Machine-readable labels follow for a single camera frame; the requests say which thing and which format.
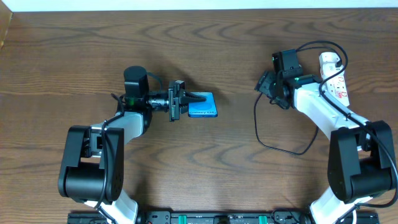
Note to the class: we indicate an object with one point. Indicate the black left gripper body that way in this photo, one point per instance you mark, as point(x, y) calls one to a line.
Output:
point(174, 101)

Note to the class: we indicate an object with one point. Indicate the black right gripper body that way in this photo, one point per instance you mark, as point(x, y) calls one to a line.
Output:
point(265, 83)

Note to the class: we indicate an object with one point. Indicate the blue smartphone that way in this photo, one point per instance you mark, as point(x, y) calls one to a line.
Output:
point(206, 109)

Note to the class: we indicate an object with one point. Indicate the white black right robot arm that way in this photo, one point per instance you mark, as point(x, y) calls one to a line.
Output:
point(361, 160)

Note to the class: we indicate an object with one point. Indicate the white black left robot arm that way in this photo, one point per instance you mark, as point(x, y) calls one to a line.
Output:
point(92, 168)

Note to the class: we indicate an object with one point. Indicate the white USB charger adapter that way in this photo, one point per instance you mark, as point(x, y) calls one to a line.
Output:
point(330, 64)

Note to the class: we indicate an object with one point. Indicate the white power strip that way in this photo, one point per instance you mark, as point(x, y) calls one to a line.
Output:
point(337, 88)

